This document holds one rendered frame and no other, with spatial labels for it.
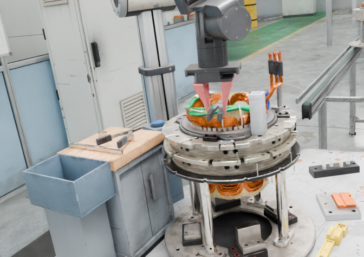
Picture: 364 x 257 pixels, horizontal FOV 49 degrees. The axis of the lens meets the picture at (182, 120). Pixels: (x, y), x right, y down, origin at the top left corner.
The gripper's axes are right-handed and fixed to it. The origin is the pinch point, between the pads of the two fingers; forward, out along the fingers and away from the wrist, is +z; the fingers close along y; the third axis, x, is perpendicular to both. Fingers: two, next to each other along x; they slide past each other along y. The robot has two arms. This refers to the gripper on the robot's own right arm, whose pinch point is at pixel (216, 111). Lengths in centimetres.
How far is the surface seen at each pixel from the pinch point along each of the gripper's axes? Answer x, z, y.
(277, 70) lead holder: 19.3, -3.5, 11.9
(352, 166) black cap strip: 52, 36, 35
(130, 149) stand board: 8.1, 11.1, -22.5
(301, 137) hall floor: 289, 115, 35
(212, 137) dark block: 3.2, 6.8, -1.9
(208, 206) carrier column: 3.9, 23.7, -4.0
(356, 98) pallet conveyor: 170, 46, 58
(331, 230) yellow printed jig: 14.8, 35.8, 23.9
